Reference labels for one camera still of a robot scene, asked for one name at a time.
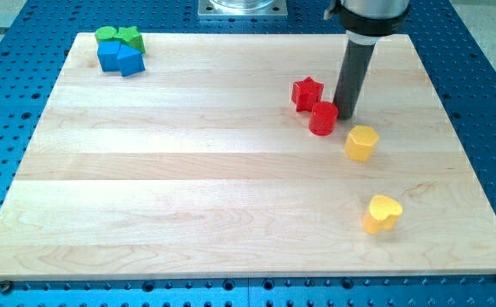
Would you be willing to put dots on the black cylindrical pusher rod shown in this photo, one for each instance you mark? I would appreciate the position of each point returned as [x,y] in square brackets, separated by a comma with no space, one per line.
[356,60]

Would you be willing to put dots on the yellow hexagon block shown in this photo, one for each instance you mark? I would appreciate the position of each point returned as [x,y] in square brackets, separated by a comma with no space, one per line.
[361,142]

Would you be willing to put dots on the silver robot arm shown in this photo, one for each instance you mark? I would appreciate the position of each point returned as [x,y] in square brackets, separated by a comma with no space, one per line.
[365,22]

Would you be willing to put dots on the red star block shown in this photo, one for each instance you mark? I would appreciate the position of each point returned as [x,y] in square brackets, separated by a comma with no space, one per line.
[305,93]

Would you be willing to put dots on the red cylinder block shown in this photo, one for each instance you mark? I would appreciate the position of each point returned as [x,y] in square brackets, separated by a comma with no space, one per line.
[323,118]

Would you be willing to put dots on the yellow heart block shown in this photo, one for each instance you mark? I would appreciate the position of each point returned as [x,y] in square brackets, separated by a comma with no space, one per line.
[382,213]

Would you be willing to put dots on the wooden board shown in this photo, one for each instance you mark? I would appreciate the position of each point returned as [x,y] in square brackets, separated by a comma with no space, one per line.
[201,167]

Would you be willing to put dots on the blue triangle block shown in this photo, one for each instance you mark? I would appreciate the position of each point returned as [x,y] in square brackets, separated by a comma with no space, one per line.
[130,60]

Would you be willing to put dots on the green star block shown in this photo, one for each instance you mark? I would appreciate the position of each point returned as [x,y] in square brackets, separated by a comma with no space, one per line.
[131,36]

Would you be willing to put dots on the blue cube block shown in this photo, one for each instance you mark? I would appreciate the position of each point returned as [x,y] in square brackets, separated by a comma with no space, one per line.
[107,54]

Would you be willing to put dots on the green cylinder block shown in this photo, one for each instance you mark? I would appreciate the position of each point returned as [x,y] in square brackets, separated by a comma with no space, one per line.
[105,34]

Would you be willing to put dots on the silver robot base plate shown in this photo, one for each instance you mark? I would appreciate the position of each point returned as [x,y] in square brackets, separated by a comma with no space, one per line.
[242,8]

